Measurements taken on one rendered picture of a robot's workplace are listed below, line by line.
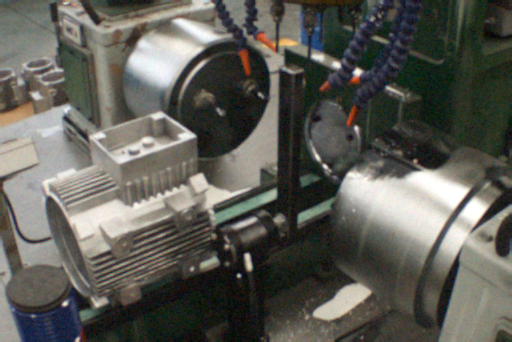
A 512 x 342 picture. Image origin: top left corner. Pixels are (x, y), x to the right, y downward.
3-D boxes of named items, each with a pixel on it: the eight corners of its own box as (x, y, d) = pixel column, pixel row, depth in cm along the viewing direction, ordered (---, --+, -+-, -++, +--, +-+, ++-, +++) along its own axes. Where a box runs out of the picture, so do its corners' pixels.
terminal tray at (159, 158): (162, 152, 97) (159, 110, 93) (200, 182, 90) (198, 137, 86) (93, 177, 91) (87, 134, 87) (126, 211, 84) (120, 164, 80)
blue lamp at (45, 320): (65, 298, 55) (56, 260, 53) (94, 336, 51) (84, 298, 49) (10, 321, 52) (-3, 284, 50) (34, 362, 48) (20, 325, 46)
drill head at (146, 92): (188, 90, 156) (185, -6, 143) (284, 147, 131) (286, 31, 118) (98, 119, 143) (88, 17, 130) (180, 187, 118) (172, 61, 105)
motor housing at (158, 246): (157, 221, 108) (147, 121, 98) (221, 280, 95) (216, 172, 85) (54, 263, 97) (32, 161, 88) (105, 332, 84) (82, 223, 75)
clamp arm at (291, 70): (288, 222, 95) (293, 61, 82) (301, 231, 93) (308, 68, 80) (269, 231, 93) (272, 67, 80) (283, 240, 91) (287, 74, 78)
